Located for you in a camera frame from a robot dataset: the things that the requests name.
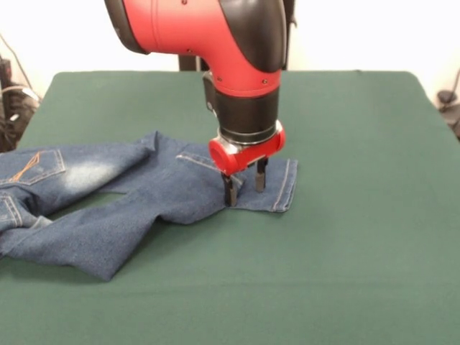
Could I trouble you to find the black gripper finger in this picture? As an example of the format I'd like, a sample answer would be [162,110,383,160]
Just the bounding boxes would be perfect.
[221,172,239,208]
[254,157,270,192]

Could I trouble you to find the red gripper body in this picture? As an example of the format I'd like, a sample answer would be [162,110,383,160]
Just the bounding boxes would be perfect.
[208,127,288,175]

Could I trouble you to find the blue denim jeans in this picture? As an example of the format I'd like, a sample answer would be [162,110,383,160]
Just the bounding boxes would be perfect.
[0,131,299,282]

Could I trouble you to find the dark green table cloth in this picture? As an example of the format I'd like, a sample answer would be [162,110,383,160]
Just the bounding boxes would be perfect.
[0,70,460,345]

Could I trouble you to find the dark grey stand foot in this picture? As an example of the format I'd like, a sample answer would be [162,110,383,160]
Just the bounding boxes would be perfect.
[436,89,460,142]

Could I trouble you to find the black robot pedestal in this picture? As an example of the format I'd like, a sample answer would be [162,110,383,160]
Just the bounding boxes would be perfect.
[178,0,299,72]

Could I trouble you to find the black cable tangle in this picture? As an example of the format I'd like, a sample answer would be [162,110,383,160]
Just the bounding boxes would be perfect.
[0,57,41,154]

